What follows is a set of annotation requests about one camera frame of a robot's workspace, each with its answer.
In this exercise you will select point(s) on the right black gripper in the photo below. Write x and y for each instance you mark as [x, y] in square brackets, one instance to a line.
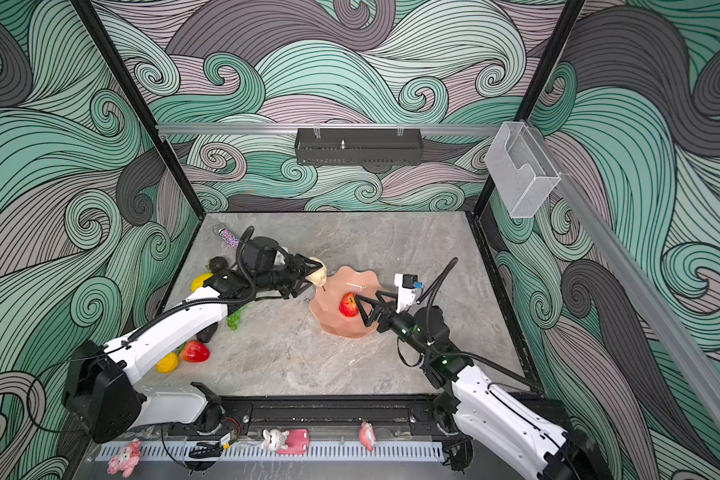
[376, 304]

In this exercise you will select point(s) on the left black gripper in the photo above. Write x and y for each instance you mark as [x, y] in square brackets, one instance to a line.
[296, 269]

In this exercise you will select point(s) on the pale fake pear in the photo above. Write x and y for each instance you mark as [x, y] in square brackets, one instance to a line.
[318, 273]

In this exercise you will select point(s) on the red fake apple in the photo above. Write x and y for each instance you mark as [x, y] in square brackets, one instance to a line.
[348, 306]

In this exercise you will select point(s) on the pink wavy fruit bowl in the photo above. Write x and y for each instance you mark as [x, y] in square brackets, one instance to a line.
[324, 306]

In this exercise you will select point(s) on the yellow fake lemon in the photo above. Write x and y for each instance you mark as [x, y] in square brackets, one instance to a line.
[199, 281]

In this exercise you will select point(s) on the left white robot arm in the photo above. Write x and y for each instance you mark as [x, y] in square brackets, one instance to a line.
[101, 385]

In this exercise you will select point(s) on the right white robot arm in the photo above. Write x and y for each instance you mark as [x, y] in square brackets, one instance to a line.
[479, 407]

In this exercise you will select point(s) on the green fake grape bunch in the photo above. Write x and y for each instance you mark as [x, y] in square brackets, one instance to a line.
[233, 320]

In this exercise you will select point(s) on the dark brown fake fruit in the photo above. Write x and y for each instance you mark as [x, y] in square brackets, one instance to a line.
[218, 264]

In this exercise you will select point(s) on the dark fake avocado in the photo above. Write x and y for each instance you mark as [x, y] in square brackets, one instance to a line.
[205, 335]

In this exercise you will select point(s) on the red fake strawberry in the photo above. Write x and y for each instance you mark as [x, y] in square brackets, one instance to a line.
[194, 351]

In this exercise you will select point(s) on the small yellow fake pepper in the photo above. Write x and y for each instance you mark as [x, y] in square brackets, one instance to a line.
[168, 363]

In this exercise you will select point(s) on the purple sprinkle tube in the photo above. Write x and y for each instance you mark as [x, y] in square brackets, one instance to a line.
[226, 235]

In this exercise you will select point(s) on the small pink figurine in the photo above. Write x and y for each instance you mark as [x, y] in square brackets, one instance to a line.
[367, 436]

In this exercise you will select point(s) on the white bunny pink toy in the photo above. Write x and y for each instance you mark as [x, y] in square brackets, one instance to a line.
[286, 442]

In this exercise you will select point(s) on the pink plush toy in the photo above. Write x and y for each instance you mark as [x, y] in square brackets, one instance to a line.
[126, 460]

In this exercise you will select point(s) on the black wall tray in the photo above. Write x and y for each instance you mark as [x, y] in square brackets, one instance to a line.
[366, 148]

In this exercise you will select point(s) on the aluminium rail back wall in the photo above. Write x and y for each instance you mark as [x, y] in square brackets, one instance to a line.
[251, 128]

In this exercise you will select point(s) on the aluminium rail wall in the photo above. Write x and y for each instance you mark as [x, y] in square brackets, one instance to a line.
[696, 367]
[251, 128]

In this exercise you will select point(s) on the clear plastic wall holder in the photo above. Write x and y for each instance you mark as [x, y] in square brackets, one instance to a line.
[521, 165]

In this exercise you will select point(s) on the aluminium rail right wall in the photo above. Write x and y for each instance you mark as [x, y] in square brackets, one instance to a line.
[696, 367]

